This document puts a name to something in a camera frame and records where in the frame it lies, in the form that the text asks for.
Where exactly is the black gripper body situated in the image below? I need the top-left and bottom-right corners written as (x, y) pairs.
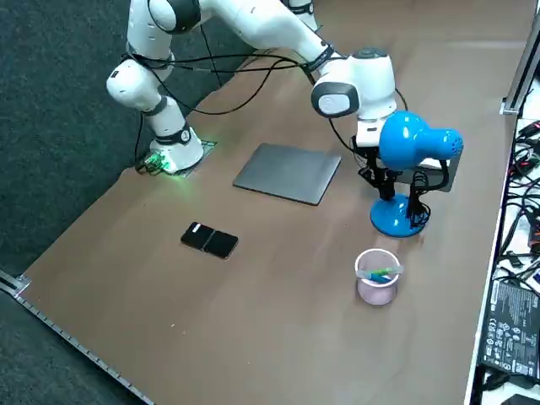
top-left (355, 144), bottom-right (387, 170)

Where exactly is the black smartphone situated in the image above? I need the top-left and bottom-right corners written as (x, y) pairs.
top-left (180, 221), bottom-right (240, 261)

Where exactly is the green pen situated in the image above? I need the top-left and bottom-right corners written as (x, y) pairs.
top-left (370, 264), bottom-right (402, 278)

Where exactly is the black tangled cable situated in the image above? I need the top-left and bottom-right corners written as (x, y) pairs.
top-left (501, 121), bottom-right (540, 271)

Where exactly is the black mouse pad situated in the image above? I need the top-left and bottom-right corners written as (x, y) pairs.
top-left (396, 152), bottom-right (464, 194)

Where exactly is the black bundled lamp cord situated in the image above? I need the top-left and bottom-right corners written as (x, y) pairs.
top-left (405, 170), bottom-right (431, 229)

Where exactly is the aluminium table edge rail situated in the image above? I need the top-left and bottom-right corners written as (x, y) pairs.
top-left (0, 269), bottom-right (155, 405)

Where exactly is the blue desk lamp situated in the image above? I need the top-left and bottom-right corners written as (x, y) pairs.
top-left (370, 110), bottom-right (465, 240)

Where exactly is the aluminium extrusion post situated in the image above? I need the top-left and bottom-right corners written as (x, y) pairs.
top-left (500, 29), bottom-right (540, 116)

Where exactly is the green terminal connector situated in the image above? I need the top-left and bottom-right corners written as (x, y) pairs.
top-left (135, 154), bottom-right (168, 174)

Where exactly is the black labelled power adapter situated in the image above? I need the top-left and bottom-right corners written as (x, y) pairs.
top-left (478, 276), bottom-right (540, 383)

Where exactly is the pink translucent pen cup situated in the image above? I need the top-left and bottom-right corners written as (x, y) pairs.
top-left (354, 247), bottom-right (405, 306)

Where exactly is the grey laptop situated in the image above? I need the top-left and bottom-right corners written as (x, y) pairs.
top-left (232, 143), bottom-right (343, 207)

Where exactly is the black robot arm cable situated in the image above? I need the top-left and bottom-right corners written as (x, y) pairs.
top-left (159, 54), bottom-right (410, 170)
top-left (124, 48), bottom-right (321, 85)

